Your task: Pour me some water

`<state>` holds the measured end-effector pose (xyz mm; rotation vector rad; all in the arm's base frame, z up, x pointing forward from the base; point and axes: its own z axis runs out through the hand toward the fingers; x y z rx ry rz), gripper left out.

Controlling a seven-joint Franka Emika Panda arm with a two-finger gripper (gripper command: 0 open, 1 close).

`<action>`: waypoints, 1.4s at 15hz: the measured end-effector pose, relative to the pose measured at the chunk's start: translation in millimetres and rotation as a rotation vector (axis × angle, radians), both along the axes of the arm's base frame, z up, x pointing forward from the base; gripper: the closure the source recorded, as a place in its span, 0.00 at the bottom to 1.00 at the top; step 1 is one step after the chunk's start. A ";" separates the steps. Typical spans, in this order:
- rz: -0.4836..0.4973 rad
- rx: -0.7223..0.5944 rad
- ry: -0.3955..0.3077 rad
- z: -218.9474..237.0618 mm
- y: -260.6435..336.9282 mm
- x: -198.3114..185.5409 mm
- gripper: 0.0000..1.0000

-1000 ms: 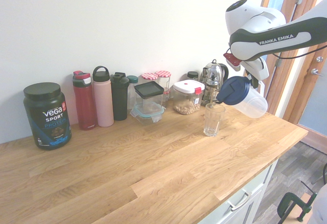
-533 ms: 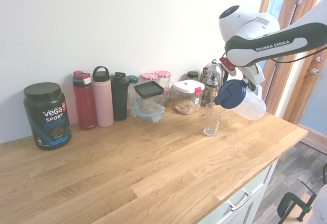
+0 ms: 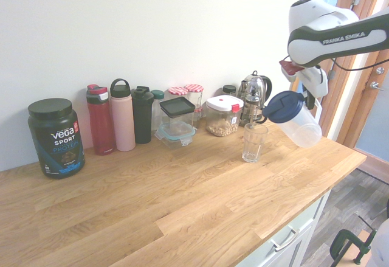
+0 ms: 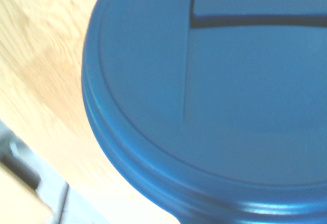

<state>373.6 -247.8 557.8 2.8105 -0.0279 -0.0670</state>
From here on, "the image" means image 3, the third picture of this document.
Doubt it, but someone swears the pink bottle black lid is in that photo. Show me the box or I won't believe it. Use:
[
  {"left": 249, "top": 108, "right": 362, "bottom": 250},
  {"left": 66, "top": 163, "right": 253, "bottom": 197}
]
[{"left": 109, "top": 78, "right": 137, "bottom": 152}]

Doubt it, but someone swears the red and white wrist camera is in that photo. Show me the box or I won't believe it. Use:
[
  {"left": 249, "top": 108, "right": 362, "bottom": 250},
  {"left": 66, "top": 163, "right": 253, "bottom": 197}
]
[{"left": 278, "top": 59, "right": 305, "bottom": 83}]

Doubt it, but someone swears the green metal clamp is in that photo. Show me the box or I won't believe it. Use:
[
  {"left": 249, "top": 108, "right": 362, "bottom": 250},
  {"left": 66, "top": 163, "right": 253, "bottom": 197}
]
[{"left": 329, "top": 215, "right": 378, "bottom": 267}]

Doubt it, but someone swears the stainless steel kettle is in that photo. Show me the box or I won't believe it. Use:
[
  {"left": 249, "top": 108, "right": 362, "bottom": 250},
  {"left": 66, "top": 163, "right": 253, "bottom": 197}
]
[{"left": 237, "top": 71, "right": 273, "bottom": 107}]

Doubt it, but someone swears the clear bottle green cap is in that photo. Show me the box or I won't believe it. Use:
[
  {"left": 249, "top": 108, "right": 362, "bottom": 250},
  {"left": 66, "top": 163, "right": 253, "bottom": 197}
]
[{"left": 151, "top": 89, "right": 165, "bottom": 131}]

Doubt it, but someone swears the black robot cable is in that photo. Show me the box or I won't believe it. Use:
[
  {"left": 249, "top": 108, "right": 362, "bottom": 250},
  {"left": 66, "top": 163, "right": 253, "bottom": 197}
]
[{"left": 330, "top": 56, "right": 389, "bottom": 72}]

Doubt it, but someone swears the white rounded object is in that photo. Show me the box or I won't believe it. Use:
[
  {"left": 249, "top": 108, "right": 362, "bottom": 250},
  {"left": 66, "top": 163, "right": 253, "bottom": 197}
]
[{"left": 370, "top": 218, "right": 389, "bottom": 267}]

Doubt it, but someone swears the clear plastic pitcher blue lid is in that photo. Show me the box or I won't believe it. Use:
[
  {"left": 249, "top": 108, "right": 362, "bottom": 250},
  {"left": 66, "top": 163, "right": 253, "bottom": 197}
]
[{"left": 262, "top": 90, "right": 323, "bottom": 149}]

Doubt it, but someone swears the pale green drawer cabinet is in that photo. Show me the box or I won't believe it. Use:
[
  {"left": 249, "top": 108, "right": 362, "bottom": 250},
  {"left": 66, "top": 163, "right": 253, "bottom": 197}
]
[{"left": 239, "top": 187, "right": 332, "bottom": 267}]

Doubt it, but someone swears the jar with red gingham lid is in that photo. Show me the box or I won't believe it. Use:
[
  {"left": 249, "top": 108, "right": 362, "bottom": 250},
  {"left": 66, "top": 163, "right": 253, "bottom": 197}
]
[
  {"left": 168, "top": 86, "right": 188, "bottom": 103},
  {"left": 185, "top": 83, "right": 204, "bottom": 109}
]

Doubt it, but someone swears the glass French press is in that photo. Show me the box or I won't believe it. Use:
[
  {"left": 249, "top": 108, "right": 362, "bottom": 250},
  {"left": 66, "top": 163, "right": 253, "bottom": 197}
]
[{"left": 241, "top": 80, "right": 264, "bottom": 127}]

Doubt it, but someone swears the metal drawer handle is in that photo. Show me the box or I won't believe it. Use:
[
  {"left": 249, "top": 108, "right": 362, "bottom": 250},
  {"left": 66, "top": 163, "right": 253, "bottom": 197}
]
[{"left": 270, "top": 224, "right": 300, "bottom": 251}]

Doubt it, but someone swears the clear container square black lid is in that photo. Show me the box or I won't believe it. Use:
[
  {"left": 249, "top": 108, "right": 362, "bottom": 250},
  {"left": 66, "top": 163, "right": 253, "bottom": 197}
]
[{"left": 159, "top": 97, "right": 196, "bottom": 128}]

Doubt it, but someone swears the glass container teal clip lid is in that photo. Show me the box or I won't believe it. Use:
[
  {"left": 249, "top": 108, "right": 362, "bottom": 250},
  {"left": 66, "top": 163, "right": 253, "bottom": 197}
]
[{"left": 154, "top": 120, "right": 197, "bottom": 150}]

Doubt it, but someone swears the black shaker bottle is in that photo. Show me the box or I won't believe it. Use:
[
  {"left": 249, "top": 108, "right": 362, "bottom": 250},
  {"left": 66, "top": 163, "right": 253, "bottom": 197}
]
[{"left": 131, "top": 86, "right": 155, "bottom": 145}]

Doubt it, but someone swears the wooden glazed door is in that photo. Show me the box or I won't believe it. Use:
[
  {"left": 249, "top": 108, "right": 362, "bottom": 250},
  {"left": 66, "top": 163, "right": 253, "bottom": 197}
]
[{"left": 312, "top": 0, "right": 389, "bottom": 186}]

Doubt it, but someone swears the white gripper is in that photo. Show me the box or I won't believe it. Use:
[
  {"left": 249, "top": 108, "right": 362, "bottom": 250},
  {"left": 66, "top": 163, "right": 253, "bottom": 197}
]
[{"left": 299, "top": 65, "right": 329, "bottom": 111}]

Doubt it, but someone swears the cereal container white lid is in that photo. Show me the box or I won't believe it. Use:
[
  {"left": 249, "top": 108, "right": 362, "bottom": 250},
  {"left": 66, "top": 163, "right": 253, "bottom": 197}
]
[{"left": 205, "top": 95, "right": 244, "bottom": 138}]

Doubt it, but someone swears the clear faceted drinking glass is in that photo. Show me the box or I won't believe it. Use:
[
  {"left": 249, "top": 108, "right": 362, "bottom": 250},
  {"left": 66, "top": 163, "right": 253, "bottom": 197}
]
[{"left": 241, "top": 122, "right": 269, "bottom": 164}]

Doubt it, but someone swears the red water bottle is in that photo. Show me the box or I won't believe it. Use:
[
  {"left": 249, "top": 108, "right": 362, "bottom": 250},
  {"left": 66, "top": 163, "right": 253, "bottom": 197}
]
[{"left": 86, "top": 84, "right": 117, "bottom": 156}]

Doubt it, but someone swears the black Vega protein tub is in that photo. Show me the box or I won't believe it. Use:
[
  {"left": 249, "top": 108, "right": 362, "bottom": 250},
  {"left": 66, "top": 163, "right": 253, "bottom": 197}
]
[{"left": 27, "top": 98, "right": 86, "bottom": 180}]

